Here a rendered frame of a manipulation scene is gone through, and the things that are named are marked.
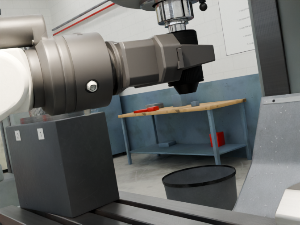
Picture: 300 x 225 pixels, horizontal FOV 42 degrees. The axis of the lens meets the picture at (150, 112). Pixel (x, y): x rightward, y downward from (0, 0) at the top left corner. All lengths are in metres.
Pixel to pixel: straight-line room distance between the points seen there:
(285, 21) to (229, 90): 5.16
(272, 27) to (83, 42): 0.51
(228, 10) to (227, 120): 1.62
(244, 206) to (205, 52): 0.40
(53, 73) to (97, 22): 8.30
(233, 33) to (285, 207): 5.56
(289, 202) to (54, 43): 0.28
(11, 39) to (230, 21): 5.54
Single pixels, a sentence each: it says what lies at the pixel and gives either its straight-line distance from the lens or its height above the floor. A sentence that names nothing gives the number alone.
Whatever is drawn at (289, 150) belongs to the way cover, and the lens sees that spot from 0.82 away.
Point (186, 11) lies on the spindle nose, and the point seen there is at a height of 1.29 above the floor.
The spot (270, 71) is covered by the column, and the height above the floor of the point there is 1.20.
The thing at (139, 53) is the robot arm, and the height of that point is 1.24.
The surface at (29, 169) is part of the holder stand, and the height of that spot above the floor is 1.08.
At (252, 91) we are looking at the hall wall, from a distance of 5.73.
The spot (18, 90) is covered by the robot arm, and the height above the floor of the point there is 1.22.
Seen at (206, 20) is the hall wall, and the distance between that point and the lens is 6.24.
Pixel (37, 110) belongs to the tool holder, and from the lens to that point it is 0.90.
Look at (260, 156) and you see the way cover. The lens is 0.85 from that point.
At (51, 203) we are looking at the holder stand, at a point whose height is 1.01.
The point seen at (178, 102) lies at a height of 0.95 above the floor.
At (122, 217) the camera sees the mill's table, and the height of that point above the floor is 0.98.
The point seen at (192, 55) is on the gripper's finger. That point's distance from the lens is 0.48.
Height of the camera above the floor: 1.20
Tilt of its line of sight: 3 degrees down
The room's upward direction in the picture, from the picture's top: 9 degrees counter-clockwise
